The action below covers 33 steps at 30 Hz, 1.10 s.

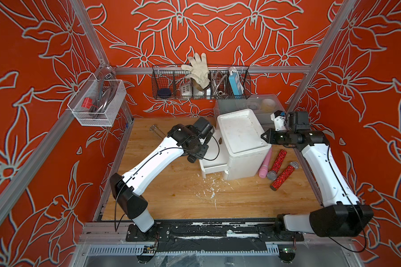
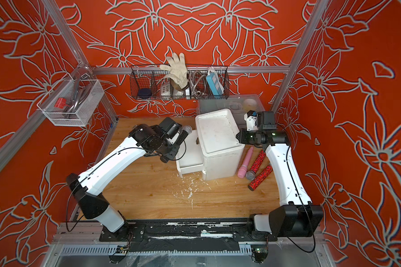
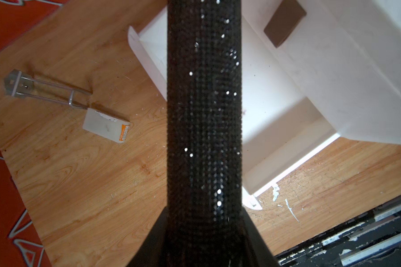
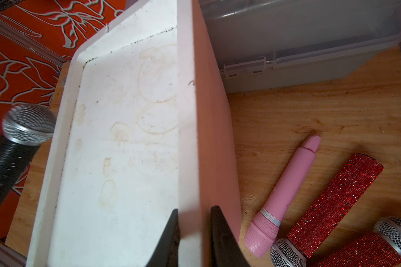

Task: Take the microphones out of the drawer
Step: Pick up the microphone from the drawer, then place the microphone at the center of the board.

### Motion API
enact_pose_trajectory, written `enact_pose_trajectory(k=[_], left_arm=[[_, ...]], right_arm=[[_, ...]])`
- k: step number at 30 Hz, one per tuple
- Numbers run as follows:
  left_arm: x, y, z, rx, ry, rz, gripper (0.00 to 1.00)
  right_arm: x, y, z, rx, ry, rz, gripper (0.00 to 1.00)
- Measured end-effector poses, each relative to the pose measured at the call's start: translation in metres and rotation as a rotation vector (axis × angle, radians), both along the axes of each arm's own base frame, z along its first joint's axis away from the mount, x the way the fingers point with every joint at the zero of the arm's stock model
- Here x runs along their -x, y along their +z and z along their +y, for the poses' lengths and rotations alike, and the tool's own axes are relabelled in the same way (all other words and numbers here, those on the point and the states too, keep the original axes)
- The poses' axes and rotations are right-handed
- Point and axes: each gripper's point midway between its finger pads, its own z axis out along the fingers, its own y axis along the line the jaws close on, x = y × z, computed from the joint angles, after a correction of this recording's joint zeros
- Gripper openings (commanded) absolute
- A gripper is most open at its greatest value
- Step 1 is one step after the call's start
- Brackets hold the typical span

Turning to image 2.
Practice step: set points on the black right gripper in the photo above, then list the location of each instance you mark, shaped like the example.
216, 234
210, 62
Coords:
241, 136

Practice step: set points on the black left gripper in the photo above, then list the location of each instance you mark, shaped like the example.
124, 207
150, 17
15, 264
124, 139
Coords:
172, 154

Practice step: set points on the white drawer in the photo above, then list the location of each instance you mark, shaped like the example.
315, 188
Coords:
189, 156

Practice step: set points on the white drawer cabinet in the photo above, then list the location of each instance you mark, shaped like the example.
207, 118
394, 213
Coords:
220, 148

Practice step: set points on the pink microphone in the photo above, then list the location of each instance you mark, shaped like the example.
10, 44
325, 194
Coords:
244, 166

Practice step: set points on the red glitter microphone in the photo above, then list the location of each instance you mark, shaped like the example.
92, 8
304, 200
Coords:
251, 173
253, 185

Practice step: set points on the black glitter microphone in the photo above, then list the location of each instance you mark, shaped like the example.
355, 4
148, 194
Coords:
183, 134

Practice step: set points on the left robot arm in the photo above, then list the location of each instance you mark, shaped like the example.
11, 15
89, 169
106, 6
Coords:
87, 187

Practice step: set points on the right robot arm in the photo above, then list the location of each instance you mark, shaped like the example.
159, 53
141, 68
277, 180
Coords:
297, 216

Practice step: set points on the yellow tape roll in box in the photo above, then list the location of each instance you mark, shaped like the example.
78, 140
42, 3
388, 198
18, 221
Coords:
249, 104

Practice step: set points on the grey plastic storage box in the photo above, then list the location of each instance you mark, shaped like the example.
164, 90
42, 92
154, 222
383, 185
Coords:
233, 103

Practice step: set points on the white power strip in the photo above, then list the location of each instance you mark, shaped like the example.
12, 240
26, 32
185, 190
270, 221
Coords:
165, 90

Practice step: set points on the dark round object in basket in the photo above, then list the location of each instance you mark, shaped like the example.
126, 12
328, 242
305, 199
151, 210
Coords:
144, 93

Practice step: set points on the blue box in basket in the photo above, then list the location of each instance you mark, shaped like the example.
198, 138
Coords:
214, 83

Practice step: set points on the white work glove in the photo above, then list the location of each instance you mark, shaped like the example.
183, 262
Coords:
177, 70

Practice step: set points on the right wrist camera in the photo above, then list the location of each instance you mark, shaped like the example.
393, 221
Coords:
260, 121

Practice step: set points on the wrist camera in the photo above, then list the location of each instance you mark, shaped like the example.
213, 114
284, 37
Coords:
169, 128
260, 121

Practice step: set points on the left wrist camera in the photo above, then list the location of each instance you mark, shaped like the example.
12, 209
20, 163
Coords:
169, 128

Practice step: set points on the black wire wall basket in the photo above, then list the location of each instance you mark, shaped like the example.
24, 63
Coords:
194, 82

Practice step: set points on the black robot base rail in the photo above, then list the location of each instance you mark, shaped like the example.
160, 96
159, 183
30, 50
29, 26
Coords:
188, 235

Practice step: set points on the white wire wall basket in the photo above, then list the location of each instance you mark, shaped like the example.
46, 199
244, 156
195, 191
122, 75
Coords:
71, 102

